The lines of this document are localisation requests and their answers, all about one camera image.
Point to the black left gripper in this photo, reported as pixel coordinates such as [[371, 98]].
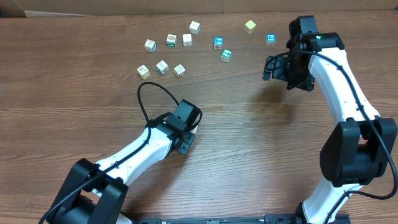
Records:
[[187, 142]]

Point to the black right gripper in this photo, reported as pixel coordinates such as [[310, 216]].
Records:
[[277, 69]]

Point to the red edged bee block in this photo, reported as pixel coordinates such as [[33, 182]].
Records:
[[180, 71]]

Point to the yellow letter wooden block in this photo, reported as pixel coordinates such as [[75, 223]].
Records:
[[143, 71]]

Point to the red elephant wooden block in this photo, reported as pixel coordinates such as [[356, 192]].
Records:
[[194, 130]]

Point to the white block near arm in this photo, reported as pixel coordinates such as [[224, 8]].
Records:
[[162, 67]]

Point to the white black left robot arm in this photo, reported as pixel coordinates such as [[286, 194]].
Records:
[[95, 192]]

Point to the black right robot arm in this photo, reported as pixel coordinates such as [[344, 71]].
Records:
[[359, 148]]

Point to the far blue wooden block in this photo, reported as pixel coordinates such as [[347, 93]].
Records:
[[270, 40]]

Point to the far yellow wooden block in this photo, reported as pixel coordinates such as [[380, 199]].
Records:
[[249, 27]]

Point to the green top wooden block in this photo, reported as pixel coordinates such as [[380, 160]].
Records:
[[226, 55]]

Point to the blue top wooden block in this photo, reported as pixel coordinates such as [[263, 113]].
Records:
[[218, 43]]

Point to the white blue wooden block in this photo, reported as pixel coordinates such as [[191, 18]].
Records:
[[150, 45]]

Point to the green red wooden block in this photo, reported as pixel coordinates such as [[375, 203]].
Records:
[[171, 40]]

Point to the plain white wooden block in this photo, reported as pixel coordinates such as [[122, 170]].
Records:
[[187, 40]]

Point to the white block dark edge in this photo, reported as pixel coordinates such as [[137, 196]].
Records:
[[194, 27]]

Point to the cardboard backdrop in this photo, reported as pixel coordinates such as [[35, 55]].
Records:
[[22, 8]]

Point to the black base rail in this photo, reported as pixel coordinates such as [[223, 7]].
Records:
[[214, 221]]

